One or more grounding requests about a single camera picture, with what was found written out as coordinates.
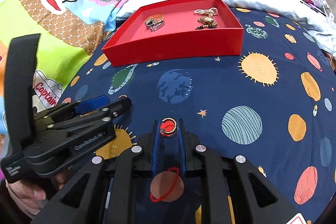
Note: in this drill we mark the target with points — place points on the left hand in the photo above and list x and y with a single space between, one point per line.
28 197

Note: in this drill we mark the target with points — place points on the red jewelry tray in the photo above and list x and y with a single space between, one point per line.
177 36

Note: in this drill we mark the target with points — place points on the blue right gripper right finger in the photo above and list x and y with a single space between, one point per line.
181 145

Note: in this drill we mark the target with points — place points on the gold hoop earring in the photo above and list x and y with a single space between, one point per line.
168 127

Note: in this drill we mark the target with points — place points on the gold wristwatch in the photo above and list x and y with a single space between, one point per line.
207 22

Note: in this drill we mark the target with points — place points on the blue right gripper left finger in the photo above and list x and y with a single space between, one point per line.
155 149

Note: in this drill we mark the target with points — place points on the colourful monkey cartoon quilt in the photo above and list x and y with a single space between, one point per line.
70 30

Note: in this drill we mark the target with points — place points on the gold braided bangle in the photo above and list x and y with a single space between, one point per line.
154 19

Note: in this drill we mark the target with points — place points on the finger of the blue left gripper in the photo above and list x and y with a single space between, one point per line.
93 104

